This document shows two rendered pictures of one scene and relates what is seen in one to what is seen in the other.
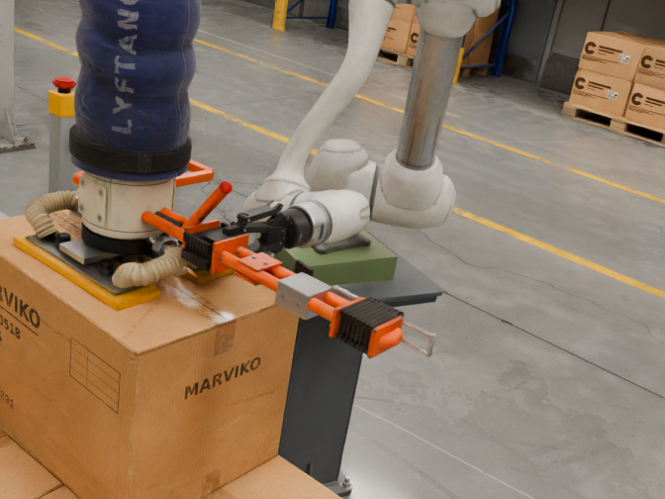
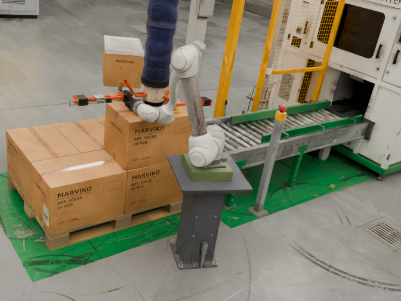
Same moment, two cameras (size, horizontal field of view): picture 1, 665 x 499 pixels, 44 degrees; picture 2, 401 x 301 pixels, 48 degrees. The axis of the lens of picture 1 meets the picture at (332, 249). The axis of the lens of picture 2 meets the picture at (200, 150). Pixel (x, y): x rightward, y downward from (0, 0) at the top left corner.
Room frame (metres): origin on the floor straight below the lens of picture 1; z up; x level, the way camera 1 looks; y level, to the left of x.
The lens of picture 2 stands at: (2.68, -2.73, 2.26)
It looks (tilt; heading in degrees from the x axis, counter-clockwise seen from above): 26 degrees down; 103
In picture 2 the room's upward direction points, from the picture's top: 9 degrees clockwise
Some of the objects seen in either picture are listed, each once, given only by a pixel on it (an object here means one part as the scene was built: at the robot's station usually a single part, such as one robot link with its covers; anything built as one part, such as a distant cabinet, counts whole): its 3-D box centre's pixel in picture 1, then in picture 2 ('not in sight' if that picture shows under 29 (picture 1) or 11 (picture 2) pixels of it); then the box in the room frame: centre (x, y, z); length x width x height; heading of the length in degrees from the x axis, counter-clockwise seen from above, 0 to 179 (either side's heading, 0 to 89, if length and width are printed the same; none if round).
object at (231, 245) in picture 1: (215, 246); (125, 95); (1.34, 0.21, 1.07); 0.10 x 0.08 x 0.06; 144
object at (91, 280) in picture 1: (84, 258); not in sight; (1.41, 0.47, 0.97); 0.34 x 0.10 x 0.05; 54
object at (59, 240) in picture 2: not in sight; (96, 192); (1.07, 0.34, 0.07); 1.20 x 1.00 x 0.14; 55
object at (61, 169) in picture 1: (59, 240); (268, 164); (2.45, 0.90, 0.50); 0.07 x 0.07 x 1.00; 55
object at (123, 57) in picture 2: not in sight; (122, 61); (0.54, 1.80, 0.82); 0.60 x 0.40 x 0.40; 120
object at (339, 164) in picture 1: (339, 181); (212, 141); (2.10, 0.01, 0.98); 0.18 x 0.16 x 0.22; 88
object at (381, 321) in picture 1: (365, 327); (80, 100); (1.13, -0.07, 1.07); 0.08 x 0.07 x 0.05; 54
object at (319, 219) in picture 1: (305, 225); (139, 107); (1.52, 0.06, 1.07); 0.09 x 0.06 x 0.09; 55
